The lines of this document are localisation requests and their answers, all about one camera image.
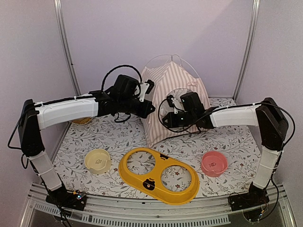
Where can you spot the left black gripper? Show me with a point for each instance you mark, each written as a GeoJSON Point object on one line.
{"type": "Point", "coordinates": [146, 111]}

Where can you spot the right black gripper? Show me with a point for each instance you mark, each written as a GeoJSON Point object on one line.
{"type": "Point", "coordinates": [172, 123]}

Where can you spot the pink striped pet tent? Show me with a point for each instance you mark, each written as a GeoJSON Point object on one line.
{"type": "Point", "coordinates": [169, 79]}

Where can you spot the white tent pole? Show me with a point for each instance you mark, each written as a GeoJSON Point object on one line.
{"type": "Point", "coordinates": [163, 59]}

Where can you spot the pink pet bowl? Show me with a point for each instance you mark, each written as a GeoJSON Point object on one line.
{"type": "Point", "coordinates": [214, 163]}

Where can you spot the yellow double bowl holder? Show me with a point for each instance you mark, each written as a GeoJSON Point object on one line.
{"type": "Point", "coordinates": [151, 183]}

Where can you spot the cream pet bowl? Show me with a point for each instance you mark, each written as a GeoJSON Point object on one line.
{"type": "Point", "coordinates": [98, 161]}

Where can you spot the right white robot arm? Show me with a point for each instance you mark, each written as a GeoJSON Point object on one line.
{"type": "Point", "coordinates": [266, 115]}

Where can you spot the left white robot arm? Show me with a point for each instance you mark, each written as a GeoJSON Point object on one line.
{"type": "Point", "coordinates": [127, 96]}

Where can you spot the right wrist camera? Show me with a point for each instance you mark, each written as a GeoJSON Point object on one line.
{"type": "Point", "coordinates": [172, 103]}

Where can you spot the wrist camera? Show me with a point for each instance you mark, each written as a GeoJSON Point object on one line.
{"type": "Point", "coordinates": [145, 88]}
{"type": "Point", "coordinates": [172, 103]}

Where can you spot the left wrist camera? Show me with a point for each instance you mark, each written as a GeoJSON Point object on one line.
{"type": "Point", "coordinates": [145, 88]}

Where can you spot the left aluminium frame post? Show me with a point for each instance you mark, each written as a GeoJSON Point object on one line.
{"type": "Point", "coordinates": [65, 45]}

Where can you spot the aluminium frame post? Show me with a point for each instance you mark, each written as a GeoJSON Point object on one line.
{"type": "Point", "coordinates": [248, 47]}
{"type": "Point", "coordinates": [65, 45]}

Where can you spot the front aluminium rail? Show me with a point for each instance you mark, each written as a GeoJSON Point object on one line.
{"type": "Point", "coordinates": [101, 211]}

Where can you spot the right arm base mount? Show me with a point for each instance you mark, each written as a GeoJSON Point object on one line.
{"type": "Point", "coordinates": [254, 197]}

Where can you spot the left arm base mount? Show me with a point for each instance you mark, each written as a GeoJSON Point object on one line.
{"type": "Point", "coordinates": [63, 198]}

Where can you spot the right aluminium frame post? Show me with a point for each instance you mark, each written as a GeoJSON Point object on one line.
{"type": "Point", "coordinates": [248, 47]}

